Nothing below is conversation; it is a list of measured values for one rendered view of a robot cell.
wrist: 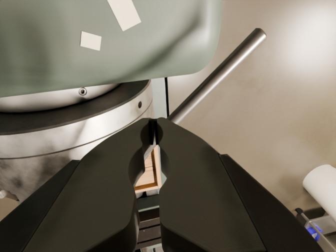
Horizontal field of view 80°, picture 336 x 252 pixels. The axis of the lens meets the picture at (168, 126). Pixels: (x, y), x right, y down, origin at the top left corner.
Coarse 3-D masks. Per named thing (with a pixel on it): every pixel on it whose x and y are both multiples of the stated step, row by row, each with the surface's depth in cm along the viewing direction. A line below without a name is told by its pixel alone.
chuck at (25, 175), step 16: (144, 112) 32; (96, 144) 26; (0, 160) 24; (16, 160) 24; (32, 160) 24; (48, 160) 25; (64, 160) 25; (144, 160) 35; (0, 176) 26; (16, 176) 25; (32, 176) 26; (48, 176) 26; (0, 192) 30; (16, 192) 27; (32, 192) 27
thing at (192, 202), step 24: (168, 120) 11; (168, 144) 9; (192, 144) 9; (168, 168) 9; (192, 168) 8; (216, 168) 8; (168, 192) 7; (192, 192) 7; (216, 192) 7; (168, 216) 6; (192, 216) 6; (216, 216) 6; (240, 216) 6; (168, 240) 6; (192, 240) 5; (216, 240) 5; (240, 240) 5
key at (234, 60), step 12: (252, 36) 16; (264, 36) 15; (240, 48) 16; (252, 48) 16; (228, 60) 16; (240, 60) 16; (216, 72) 17; (228, 72) 17; (204, 84) 17; (216, 84) 17; (192, 96) 18; (204, 96) 18; (180, 108) 18; (192, 108) 18; (180, 120) 19; (144, 156) 20
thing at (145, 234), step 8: (144, 216) 79; (152, 216) 79; (144, 224) 78; (152, 224) 80; (144, 232) 81; (152, 232) 82; (160, 232) 83; (144, 240) 84; (152, 240) 85; (160, 240) 86; (136, 248) 85
